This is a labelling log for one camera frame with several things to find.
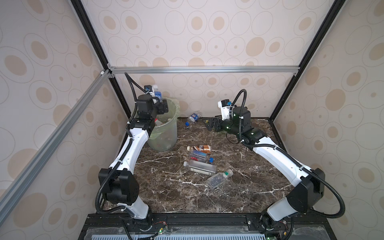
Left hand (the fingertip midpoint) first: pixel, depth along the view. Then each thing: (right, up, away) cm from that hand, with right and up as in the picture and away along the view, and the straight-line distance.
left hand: (161, 95), depth 77 cm
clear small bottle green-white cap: (+32, -47, +13) cm, 58 cm away
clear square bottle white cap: (+21, -41, +15) cm, 48 cm away
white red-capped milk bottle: (-8, -12, +26) cm, 30 cm away
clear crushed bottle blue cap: (+21, -35, +20) cm, 45 cm away
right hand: (+24, -12, -2) cm, 27 cm away
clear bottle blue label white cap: (-3, +2, +5) cm, 6 cm away
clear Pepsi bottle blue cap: (+16, -8, +39) cm, 43 cm away
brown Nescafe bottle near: (+23, -30, +19) cm, 42 cm away
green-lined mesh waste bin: (0, -21, +7) cm, 22 cm away
